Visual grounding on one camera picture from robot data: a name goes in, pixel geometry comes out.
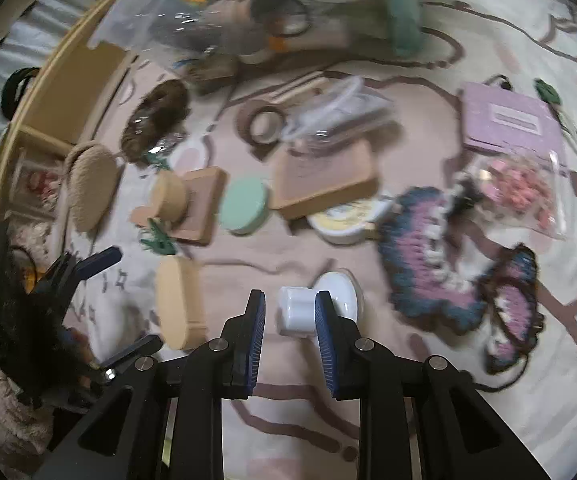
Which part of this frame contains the wooden shelf unit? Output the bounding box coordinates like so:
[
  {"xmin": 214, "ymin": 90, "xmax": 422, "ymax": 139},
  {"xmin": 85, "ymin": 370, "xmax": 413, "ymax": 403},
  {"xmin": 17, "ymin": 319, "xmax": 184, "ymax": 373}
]
[{"xmin": 0, "ymin": 0, "xmax": 144, "ymax": 241}]

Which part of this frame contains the white cable in clear bag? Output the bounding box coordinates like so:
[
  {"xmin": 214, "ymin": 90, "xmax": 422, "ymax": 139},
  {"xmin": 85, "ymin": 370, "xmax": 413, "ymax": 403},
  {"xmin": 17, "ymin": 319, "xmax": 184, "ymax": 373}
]
[{"xmin": 282, "ymin": 77, "xmax": 395, "ymax": 155}]

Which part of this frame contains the purple booklet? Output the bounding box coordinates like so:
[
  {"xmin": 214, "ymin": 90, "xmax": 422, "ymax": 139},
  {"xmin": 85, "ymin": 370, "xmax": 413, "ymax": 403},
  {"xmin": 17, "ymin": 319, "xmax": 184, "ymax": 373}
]
[{"xmin": 461, "ymin": 82, "xmax": 568, "ymax": 161}]

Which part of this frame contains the black cap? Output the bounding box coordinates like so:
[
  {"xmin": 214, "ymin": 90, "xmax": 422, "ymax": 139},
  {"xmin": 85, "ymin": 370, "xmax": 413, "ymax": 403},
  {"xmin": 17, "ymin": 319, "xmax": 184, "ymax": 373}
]
[{"xmin": 1, "ymin": 66, "xmax": 43, "ymax": 122}]

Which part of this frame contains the large wooden coaster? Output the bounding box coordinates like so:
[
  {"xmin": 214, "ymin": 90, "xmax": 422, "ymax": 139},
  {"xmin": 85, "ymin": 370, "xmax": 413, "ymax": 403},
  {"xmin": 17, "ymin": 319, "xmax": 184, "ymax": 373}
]
[{"xmin": 271, "ymin": 139, "xmax": 380, "ymax": 222}]

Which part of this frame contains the beige fluffy cloth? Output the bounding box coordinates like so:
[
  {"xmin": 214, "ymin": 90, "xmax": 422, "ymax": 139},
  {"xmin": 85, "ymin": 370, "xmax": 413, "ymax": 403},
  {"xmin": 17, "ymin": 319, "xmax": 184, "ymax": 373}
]
[{"xmin": 0, "ymin": 360, "xmax": 56, "ymax": 463}]

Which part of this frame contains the clear plastic storage bin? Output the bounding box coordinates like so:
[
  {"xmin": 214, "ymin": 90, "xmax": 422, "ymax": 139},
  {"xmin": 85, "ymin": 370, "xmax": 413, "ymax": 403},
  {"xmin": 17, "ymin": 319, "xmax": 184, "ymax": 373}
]
[{"xmin": 91, "ymin": 0, "xmax": 426, "ymax": 68}]

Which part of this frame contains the brown twine spool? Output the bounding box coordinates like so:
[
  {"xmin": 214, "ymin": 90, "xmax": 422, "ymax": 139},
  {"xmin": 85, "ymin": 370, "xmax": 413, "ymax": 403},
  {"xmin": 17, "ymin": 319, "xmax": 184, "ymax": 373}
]
[{"xmin": 213, "ymin": 0, "xmax": 254, "ymax": 36}]

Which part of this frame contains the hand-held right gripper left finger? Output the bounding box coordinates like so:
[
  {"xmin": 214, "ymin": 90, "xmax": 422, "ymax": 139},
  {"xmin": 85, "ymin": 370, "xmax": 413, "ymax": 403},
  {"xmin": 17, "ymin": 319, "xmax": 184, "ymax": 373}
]
[{"xmin": 33, "ymin": 289, "xmax": 268, "ymax": 480}]

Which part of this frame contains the blue pink crochet piece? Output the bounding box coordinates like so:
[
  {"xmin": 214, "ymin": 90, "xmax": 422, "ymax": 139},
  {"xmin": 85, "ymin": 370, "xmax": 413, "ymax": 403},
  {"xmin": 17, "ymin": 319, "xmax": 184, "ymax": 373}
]
[{"xmin": 378, "ymin": 187, "xmax": 491, "ymax": 333}]

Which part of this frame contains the brown fur scrunchie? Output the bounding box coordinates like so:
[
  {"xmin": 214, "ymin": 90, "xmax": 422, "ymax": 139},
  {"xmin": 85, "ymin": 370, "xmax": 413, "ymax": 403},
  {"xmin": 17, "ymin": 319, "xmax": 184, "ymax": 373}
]
[{"xmin": 120, "ymin": 79, "xmax": 192, "ymax": 163}]

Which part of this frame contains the grey curtain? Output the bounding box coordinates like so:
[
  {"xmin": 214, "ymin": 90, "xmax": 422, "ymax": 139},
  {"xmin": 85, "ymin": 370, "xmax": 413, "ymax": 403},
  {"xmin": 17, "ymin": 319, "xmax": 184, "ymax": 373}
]
[{"xmin": 0, "ymin": 0, "xmax": 114, "ymax": 176}]

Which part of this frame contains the beige fluffy hat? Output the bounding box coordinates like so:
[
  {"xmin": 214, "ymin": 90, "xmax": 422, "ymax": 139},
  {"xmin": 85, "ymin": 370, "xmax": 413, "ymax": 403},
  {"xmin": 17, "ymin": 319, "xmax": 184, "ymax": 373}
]
[{"xmin": 62, "ymin": 142, "xmax": 125, "ymax": 235}]

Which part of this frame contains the white charger plug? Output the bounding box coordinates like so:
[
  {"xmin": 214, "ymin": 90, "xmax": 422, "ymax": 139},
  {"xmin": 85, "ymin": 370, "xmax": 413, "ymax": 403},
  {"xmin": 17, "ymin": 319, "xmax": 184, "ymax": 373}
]
[{"xmin": 277, "ymin": 286, "xmax": 320, "ymax": 337}]

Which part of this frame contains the round wooden lid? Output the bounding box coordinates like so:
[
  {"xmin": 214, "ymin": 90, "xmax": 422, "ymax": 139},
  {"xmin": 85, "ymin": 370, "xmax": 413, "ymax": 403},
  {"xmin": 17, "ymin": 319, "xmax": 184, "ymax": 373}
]
[{"xmin": 149, "ymin": 170, "xmax": 188, "ymax": 223}]

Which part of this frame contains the green round tin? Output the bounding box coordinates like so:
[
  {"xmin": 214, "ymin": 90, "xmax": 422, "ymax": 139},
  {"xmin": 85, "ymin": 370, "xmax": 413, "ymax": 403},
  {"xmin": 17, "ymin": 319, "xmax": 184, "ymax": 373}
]
[{"xmin": 220, "ymin": 176, "xmax": 272, "ymax": 236}]

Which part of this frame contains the teal plastic container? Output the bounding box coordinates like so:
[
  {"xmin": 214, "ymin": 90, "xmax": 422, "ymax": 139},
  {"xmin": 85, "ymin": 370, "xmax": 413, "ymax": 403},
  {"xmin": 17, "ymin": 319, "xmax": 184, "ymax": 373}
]
[{"xmin": 383, "ymin": 0, "xmax": 425, "ymax": 58}]

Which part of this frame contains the bag of pink beads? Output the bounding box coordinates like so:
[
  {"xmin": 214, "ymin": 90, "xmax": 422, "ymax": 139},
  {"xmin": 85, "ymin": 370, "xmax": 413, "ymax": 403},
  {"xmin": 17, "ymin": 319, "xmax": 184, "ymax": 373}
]
[{"xmin": 468, "ymin": 152, "xmax": 573, "ymax": 240}]

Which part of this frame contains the square wooden coaster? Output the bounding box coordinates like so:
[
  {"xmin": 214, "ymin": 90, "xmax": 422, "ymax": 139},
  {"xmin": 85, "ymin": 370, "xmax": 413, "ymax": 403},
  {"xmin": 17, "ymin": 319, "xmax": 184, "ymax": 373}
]
[{"xmin": 171, "ymin": 166, "xmax": 230, "ymax": 247}]

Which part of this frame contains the brown tape roll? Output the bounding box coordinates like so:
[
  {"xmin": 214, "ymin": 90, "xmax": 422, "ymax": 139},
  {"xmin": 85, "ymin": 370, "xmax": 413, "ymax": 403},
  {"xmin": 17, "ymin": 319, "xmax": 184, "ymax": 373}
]
[{"xmin": 238, "ymin": 99, "xmax": 288, "ymax": 149}]

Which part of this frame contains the dark edged crochet butterfly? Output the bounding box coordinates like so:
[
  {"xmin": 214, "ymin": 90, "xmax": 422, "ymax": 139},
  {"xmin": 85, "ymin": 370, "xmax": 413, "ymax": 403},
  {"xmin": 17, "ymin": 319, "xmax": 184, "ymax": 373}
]
[{"xmin": 483, "ymin": 245, "xmax": 541, "ymax": 376}]

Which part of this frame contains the small pink plush toy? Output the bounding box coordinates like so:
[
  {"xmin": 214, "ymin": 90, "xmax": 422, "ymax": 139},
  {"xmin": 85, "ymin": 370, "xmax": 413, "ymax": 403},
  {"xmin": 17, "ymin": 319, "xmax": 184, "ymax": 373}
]
[{"xmin": 27, "ymin": 170, "xmax": 62, "ymax": 201}]

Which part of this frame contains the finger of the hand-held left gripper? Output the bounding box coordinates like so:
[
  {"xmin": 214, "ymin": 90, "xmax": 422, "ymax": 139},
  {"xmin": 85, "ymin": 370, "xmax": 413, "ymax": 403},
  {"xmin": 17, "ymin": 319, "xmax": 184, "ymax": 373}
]
[
  {"xmin": 51, "ymin": 246, "xmax": 122, "ymax": 291},
  {"xmin": 93, "ymin": 334, "xmax": 163, "ymax": 378}
]

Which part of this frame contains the small wooden block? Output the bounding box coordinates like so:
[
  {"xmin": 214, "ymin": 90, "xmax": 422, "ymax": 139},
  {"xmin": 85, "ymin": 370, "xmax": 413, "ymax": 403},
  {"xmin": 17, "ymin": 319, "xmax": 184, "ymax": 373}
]
[{"xmin": 267, "ymin": 71, "xmax": 330, "ymax": 107}]

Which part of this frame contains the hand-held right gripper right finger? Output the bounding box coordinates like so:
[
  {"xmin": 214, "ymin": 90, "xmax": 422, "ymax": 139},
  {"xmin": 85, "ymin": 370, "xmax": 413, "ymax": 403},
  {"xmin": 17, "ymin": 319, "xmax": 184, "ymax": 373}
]
[{"xmin": 314, "ymin": 290, "xmax": 539, "ymax": 480}]

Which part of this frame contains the yellow white round tin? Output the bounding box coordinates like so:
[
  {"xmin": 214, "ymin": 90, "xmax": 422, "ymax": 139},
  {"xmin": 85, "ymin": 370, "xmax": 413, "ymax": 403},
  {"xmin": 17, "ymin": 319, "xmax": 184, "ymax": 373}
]
[{"xmin": 308, "ymin": 196, "xmax": 395, "ymax": 247}]

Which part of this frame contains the green screwdriver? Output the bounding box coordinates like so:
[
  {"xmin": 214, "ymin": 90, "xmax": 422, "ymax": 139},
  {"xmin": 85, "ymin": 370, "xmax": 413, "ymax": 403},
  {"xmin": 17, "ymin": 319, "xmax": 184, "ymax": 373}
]
[{"xmin": 533, "ymin": 77, "xmax": 564, "ymax": 108}]

